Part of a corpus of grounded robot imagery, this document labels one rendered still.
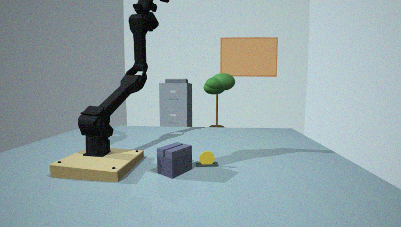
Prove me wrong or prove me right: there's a thin gold disc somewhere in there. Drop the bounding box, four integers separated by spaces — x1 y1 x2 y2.
200 151 215 164

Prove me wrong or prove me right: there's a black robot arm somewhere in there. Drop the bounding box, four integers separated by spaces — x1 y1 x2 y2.
78 0 159 157

